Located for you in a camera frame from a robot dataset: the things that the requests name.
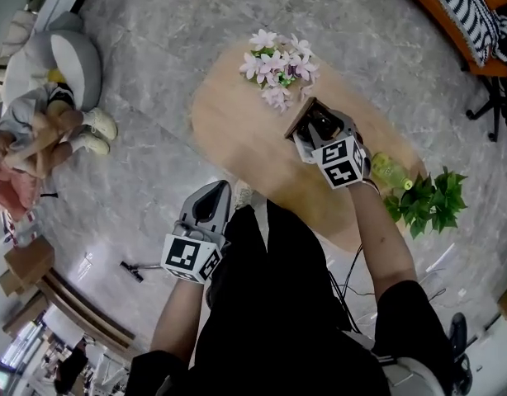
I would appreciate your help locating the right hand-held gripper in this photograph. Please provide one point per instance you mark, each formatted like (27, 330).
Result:
(340, 163)

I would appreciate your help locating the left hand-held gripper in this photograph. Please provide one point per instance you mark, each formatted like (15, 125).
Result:
(187, 258)

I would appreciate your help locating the brown wooden organizer box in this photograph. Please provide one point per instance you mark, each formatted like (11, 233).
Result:
(297, 122)

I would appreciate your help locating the person's left forearm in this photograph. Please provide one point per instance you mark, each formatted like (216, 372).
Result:
(175, 324)

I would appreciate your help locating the person's right forearm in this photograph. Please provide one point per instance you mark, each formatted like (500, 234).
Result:
(377, 241)

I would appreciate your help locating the brown cardboard box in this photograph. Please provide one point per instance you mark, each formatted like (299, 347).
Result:
(28, 262)

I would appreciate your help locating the person's white shoe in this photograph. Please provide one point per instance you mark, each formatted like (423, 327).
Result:
(242, 194)

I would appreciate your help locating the black wristband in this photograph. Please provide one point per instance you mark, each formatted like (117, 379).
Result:
(371, 185)

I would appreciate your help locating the green plastic bottle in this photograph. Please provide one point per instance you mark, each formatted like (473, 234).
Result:
(387, 169)

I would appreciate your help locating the pink artificial flower pot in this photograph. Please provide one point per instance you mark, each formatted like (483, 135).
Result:
(274, 62)

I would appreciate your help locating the person's black clothing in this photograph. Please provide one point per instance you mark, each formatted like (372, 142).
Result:
(278, 303)

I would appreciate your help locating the green leafy potted plant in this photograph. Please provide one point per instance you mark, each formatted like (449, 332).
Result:
(435, 204)

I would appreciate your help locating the orange sofa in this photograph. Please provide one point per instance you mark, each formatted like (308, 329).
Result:
(443, 19)

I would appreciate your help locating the black white striped blanket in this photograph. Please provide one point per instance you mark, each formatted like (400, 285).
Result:
(464, 6)

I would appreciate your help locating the pack of water bottles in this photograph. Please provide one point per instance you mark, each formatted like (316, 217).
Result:
(16, 229)

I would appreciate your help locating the pink armchair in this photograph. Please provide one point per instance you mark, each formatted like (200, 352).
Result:
(14, 192)

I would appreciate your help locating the grey white bean bag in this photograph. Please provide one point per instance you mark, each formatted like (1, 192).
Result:
(72, 60)

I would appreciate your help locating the yellow toy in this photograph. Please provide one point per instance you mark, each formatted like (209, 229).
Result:
(54, 74)

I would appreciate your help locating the white quilted cushion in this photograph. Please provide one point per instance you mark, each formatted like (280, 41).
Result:
(14, 31)

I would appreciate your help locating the brown wooden frame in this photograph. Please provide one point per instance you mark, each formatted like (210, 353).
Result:
(88, 312)

